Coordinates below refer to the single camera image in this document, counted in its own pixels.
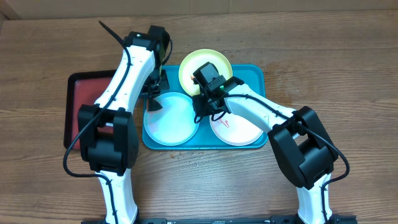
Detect light blue plate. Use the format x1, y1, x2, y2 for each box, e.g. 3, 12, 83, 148
144, 92, 199, 146

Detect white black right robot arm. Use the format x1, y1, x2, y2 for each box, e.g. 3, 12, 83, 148
192, 62, 340, 223

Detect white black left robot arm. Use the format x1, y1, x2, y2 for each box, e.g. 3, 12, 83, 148
72, 26, 172, 223

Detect teal plastic tray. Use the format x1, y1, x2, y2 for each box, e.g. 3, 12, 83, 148
142, 64, 268, 151

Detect dark red-lined small tray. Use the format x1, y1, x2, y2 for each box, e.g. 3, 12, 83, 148
63, 70, 115, 149

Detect white pink plate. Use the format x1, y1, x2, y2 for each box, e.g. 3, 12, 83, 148
210, 113, 264, 146

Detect yellow-green plate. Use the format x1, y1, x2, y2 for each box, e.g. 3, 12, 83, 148
178, 49, 233, 96

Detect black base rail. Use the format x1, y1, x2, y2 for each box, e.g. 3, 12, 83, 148
81, 215, 358, 224

